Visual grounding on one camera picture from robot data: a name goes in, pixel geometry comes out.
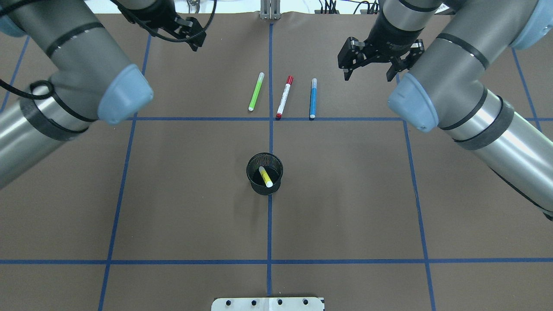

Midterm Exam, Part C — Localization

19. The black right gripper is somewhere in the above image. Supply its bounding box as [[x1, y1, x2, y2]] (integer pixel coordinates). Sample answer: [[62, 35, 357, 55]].
[[337, 17, 425, 82]]

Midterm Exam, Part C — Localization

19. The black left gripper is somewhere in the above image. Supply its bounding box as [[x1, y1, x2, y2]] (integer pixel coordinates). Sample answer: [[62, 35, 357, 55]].
[[130, 0, 206, 52]]

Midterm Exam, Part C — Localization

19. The blue highlighter pen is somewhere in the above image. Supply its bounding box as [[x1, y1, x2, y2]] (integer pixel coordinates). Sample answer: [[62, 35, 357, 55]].
[[309, 77, 318, 120]]

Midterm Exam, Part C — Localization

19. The green highlighter pen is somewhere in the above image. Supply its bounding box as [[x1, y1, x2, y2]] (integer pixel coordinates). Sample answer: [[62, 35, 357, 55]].
[[248, 72, 265, 112]]

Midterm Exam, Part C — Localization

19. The red cap white marker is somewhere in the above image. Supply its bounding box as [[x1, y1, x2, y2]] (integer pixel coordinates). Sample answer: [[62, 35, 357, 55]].
[[275, 75, 294, 119]]

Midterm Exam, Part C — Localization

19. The yellow highlighter pen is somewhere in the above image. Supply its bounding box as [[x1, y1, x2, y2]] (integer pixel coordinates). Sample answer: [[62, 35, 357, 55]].
[[257, 166, 274, 188]]

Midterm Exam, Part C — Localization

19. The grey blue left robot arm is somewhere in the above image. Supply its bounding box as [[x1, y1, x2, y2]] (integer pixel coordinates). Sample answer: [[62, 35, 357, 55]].
[[1, 0, 154, 188]]

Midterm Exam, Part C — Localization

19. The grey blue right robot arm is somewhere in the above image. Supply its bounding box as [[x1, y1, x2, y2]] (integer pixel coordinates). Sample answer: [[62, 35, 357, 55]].
[[337, 0, 552, 220]]

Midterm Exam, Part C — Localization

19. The black mesh pen holder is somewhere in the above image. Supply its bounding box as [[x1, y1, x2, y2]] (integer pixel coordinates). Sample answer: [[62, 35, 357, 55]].
[[246, 153, 284, 196]]

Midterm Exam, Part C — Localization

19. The aluminium frame post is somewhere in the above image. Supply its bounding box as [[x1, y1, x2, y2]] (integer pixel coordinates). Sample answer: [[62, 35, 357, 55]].
[[259, 0, 282, 20]]

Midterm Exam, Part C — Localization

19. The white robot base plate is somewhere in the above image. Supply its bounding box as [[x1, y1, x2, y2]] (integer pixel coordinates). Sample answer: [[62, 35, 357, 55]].
[[211, 297, 325, 311]]

